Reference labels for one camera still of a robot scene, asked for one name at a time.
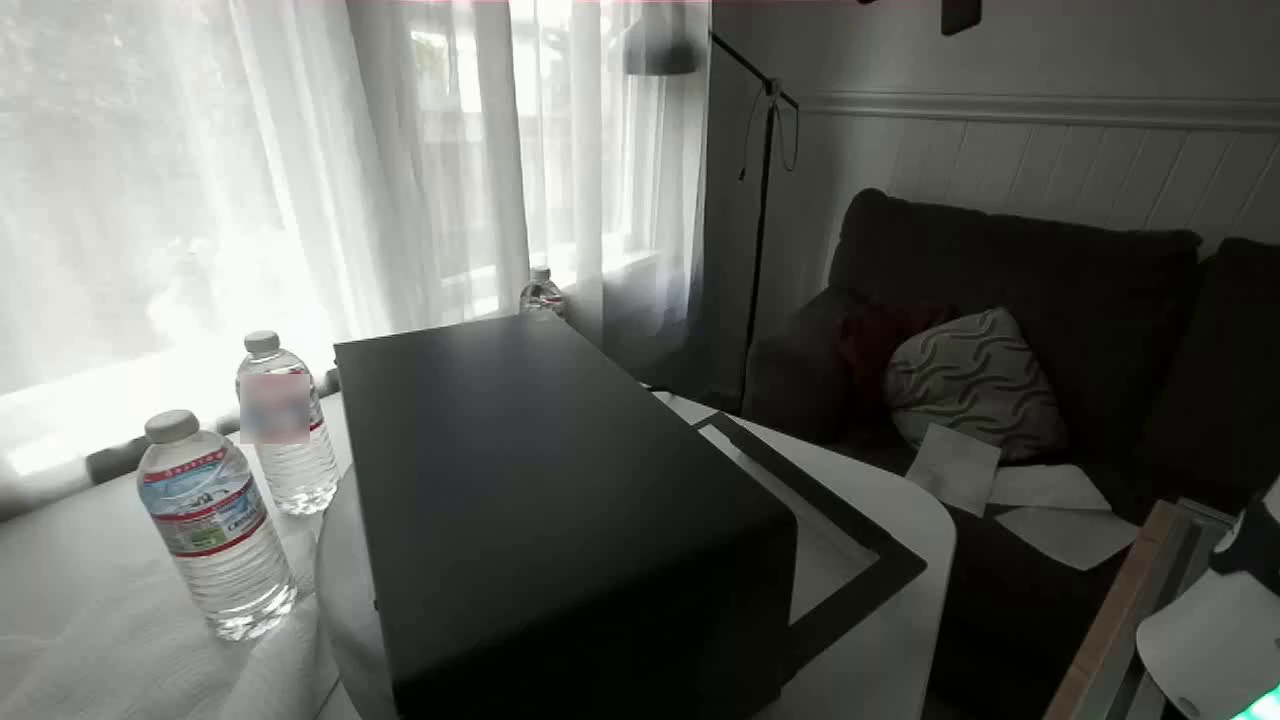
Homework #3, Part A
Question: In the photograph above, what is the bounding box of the light wooden frame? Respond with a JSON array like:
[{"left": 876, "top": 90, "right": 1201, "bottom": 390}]
[{"left": 1039, "top": 494, "right": 1205, "bottom": 720}]

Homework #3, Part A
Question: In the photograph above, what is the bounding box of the white flat paper sheet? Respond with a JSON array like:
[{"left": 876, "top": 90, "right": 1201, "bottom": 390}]
[{"left": 982, "top": 459, "right": 1144, "bottom": 577}]

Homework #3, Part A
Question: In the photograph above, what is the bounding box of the dark grey furniture edge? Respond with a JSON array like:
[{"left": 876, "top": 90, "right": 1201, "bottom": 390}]
[{"left": 81, "top": 432, "right": 151, "bottom": 489}]

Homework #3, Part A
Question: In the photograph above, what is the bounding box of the dark grey sofa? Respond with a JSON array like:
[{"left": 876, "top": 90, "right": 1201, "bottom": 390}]
[{"left": 735, "top": 183, "right": 1280, "bottom": 720}]

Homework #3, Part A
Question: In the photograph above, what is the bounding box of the large clear water bottle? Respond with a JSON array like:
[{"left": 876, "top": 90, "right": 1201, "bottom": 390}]
[{"left": 131, "top": 409, "right": 299, "bottom": 649}]

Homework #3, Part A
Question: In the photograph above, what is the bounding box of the wavy patterned throw pillow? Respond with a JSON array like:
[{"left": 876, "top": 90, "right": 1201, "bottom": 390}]
[{"left": 881, "top": 305, "right": 1070, "bottom": 465}]

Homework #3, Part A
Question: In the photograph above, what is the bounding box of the small clear water bottle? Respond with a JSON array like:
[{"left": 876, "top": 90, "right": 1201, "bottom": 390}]
[{"left": 231, "top": 326, "right": 344, "bottom": 518}]

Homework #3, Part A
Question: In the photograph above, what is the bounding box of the white folded paper sheet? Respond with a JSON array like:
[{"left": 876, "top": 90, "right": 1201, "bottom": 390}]
[{"left": 905, "top": 418, "right": 1009, "bottom": 518}]

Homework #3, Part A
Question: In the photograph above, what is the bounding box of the black wall fixture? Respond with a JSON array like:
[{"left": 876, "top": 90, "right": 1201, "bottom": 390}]
[{"left": 934, "top": 0, "right": 982, "bottom": 41}]

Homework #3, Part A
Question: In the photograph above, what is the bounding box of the black floor lamp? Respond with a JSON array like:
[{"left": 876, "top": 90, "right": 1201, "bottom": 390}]
[{"left": 620, "top": 0, "right": 808, "bottom": 410}]

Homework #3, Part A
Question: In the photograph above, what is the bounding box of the black toaster oven body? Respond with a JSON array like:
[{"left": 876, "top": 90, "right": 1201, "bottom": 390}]
[{"left": 333, "top": 309, "right": 799, "bottom": 720}]

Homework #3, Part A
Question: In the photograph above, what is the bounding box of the white tablecloth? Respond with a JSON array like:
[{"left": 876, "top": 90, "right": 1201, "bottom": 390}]
[{"left": 0, "top": 384, "right": 356, "bottom": 720}]

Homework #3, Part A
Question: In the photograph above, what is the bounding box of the white sheer curtain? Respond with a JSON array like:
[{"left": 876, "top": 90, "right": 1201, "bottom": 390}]
[{"left": 0, "top": 0, "right": 714, "bottom": 405}]

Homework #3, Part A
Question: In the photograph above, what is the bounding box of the dark red cushion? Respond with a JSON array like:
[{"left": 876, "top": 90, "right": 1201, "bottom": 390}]
[{"left": 832, "top": 294, "right": 957, "bottom": 416}]

